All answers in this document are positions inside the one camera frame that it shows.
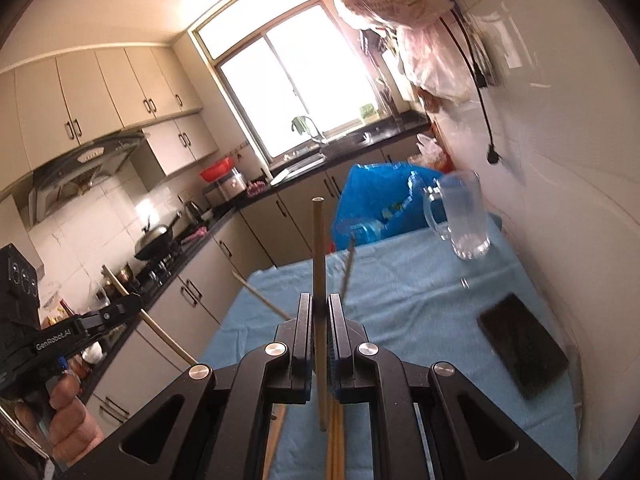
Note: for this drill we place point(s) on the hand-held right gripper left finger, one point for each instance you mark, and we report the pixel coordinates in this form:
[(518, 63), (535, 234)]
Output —
[(306, 340)]

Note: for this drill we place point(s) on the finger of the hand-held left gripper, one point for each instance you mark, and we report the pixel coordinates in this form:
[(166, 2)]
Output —
[(112, 312)]

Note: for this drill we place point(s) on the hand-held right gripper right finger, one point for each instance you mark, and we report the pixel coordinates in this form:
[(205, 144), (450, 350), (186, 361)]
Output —
[(334, 350)]

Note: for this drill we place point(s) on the wooden chopstick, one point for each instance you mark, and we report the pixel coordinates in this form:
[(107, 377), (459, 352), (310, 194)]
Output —
[(318, 240), (260, 297), (348, 265), (165, 335)]

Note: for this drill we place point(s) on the person's left hand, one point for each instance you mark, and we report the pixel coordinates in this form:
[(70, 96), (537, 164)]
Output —
[(72, 425)]

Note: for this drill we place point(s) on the metal cooking pot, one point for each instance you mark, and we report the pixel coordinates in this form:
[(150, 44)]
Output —
[(125, 275)]

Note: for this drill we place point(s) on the gas stove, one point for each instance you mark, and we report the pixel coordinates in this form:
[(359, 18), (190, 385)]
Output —
[(160, 267)]

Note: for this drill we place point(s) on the black wok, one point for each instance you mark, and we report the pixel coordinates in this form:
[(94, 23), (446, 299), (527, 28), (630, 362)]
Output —
[(157, 240)]

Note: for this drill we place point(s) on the light blue tablecloth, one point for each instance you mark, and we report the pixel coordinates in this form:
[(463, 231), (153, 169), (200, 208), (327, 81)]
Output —
[(410, 300)]

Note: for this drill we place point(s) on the beige lower cabinets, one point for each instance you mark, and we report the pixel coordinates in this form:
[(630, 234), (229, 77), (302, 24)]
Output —
[(210, 270)]

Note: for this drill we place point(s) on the pink cloth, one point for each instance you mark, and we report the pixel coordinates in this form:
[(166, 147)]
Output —
[(197, 234)]

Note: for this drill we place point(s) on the metal kettle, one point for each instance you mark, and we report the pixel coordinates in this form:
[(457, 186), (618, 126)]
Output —
[(194, 212)]

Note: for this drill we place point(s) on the range hood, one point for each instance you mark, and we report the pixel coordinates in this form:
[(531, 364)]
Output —
[(95, 157)]

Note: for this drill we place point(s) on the blue plastic bag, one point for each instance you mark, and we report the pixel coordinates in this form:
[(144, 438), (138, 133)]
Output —
[(370, 195)]

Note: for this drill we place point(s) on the rice cooker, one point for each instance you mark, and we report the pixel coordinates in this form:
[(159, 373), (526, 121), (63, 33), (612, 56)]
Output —
[(234, 186)]

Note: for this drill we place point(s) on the metal sink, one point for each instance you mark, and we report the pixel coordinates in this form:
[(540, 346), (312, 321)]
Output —
[(300, 165)]

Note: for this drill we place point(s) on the red plastic basin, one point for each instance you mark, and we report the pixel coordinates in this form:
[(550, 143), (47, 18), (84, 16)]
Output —
[(217, 171)]

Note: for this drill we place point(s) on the black flat case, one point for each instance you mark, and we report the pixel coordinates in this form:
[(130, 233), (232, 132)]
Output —
[(520, 345)]

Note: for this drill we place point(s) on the clear glass mug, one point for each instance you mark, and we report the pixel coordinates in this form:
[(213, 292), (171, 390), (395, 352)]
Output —
[(465, 210)]

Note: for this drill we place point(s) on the metal faucet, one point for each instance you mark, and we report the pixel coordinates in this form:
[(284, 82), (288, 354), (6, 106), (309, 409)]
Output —
[(317, 130)]

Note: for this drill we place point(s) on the green potted plant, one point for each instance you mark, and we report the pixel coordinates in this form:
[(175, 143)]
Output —
[(299, 125)]

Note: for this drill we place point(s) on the black kitchen countertop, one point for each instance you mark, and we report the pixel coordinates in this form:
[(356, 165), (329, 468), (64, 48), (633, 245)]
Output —
[(380, 127)]

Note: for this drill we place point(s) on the white upper cabinets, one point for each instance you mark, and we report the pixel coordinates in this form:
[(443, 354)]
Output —
[(100, 85)]

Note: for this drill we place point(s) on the green box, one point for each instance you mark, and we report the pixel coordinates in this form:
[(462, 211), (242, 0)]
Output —
[(367, 111)]

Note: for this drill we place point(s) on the dark utensil holder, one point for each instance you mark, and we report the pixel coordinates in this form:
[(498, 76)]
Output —
[(386, 102)]

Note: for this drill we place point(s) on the kitchen window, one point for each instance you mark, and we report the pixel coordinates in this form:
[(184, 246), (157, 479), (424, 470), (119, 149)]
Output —
[(280, 70)]

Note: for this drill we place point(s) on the white cutting board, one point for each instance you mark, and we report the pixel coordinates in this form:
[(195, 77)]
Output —
[(397, 80)]

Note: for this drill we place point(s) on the pink plastic bag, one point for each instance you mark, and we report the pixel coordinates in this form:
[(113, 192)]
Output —
[(435, 60)]

